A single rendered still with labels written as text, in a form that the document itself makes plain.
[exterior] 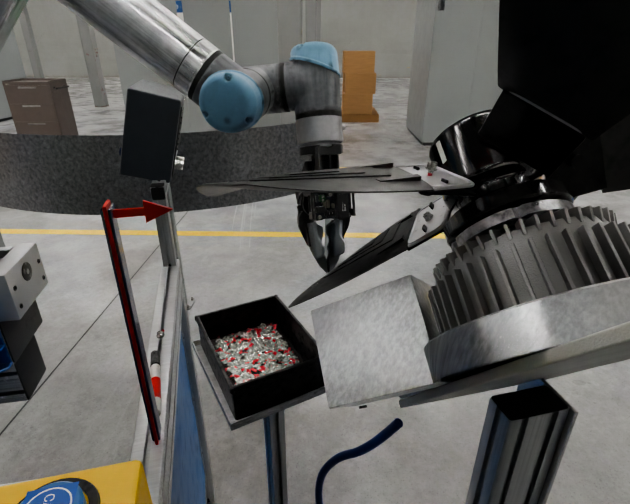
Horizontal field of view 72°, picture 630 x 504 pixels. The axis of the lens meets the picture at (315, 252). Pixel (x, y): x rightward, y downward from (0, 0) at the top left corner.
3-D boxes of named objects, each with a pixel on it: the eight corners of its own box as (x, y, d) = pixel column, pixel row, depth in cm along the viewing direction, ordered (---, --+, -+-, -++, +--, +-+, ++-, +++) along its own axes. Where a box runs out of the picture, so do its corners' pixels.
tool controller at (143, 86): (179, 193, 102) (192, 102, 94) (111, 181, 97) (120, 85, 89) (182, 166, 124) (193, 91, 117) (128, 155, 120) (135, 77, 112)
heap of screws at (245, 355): (317, 383, 74) (317, 372, 73) (238, 412, 68) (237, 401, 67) (274, 325, 89) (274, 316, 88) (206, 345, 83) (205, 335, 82)
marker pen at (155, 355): (160, 409, 61) (159, 348, 73) (149, 411, 60) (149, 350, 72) (162, 416, 61) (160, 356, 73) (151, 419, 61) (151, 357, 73)
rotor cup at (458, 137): (595, 207, 51) (551, 121, 56) (539, 180, 42) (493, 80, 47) (487, 257, 61) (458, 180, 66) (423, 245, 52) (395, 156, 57)
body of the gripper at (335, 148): (310, 224, 67) (304, 144, 65) (300, 220, 75) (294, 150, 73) (357, 219, 68) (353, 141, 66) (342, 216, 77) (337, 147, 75)
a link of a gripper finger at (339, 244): (335, 277, 71) (331, 221, 69) (326, 270, 76) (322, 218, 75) (353, 275, 71) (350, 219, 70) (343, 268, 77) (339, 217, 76)
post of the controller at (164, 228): (176, 265, 103) (164, 186, 95) (163, 267, 102) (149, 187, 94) (177, 260, 106) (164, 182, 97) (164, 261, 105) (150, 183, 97)
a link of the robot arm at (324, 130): (291, 123, 73) (338, 121, 74) (294, 151, 73) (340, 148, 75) (300, 116, 65) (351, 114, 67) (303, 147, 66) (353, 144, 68)
